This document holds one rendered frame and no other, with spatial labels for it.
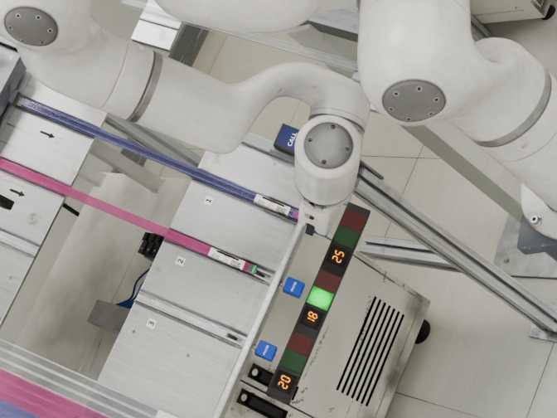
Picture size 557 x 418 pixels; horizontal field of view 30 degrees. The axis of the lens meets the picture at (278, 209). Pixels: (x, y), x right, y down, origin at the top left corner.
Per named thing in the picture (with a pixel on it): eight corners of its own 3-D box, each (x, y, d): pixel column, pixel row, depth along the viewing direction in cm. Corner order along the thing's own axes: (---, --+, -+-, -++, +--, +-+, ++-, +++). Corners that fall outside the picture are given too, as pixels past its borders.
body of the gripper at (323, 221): (336, 223, 142) (332, 241, 152) (364, 157, 144) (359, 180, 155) (285, 202, 142) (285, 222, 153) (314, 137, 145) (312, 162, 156)
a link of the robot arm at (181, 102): (154, 11, 133) (355, 99, 144) (118, 126, 129) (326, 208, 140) (178, -11, 124) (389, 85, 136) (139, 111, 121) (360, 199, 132)
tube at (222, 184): (302, 213, 169) (302, 211, 168) (298, 221, 169) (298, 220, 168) (26, 99, 175) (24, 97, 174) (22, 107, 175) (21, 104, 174)
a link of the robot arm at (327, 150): (304, 133, 143) (288, 196, 140) (306, 99, 130) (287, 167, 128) (364, 148, 142) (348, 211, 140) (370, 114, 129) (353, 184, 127)
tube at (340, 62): (416, 81, 165) (416, 78, 163) (414, 89, 164) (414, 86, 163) (126, -1, 174) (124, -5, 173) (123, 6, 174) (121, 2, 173)
